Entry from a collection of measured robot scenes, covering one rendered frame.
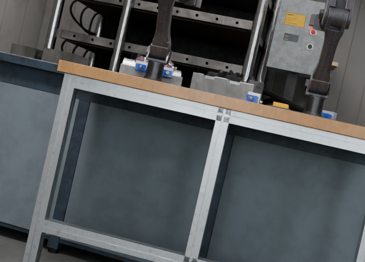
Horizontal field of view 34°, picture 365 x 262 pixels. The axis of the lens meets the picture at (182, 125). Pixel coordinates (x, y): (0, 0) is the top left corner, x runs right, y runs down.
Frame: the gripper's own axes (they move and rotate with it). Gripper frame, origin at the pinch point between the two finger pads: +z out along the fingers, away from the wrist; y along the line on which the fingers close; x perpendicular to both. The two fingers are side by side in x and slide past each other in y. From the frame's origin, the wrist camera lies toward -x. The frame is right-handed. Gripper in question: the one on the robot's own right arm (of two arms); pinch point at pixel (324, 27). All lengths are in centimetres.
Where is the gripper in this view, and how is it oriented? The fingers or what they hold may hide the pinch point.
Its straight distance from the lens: 263.4
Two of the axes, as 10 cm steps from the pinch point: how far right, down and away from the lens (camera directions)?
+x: -2.2, 9.7, 0.0
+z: 1.3, 0.3, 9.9
